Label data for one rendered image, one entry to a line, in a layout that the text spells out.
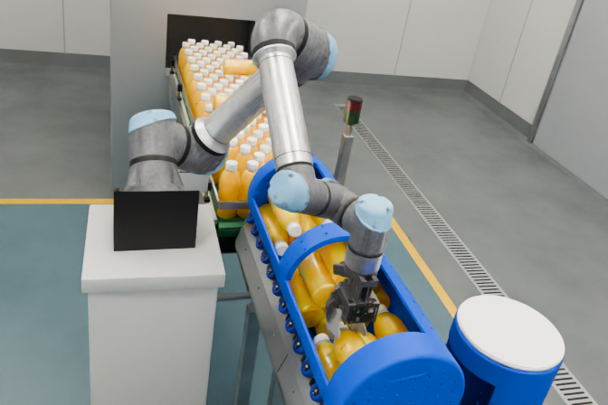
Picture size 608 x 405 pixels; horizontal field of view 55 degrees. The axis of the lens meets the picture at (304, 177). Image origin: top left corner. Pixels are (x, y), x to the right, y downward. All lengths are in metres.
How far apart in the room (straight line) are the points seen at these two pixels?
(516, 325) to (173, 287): 0.90
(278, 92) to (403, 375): 0.61
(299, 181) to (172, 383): 0.76
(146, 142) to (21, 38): 4.78
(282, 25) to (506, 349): 0.96
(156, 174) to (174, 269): 0.23
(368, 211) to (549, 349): 0.72
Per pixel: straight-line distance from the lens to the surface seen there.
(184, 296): 1.45
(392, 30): 6.60
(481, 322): 1.66
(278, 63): 1.23
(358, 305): 1.23
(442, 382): 1.27
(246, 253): 1.96
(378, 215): 1.13
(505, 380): 1.60
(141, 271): 1.41
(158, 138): 1.46
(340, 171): 2.43
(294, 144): 1.14
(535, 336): 1.69
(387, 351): 1.18
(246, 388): 2.38
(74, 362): 2.84
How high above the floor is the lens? 2.01
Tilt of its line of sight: 27 degrees down
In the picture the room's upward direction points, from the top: 10 degrees clockwise
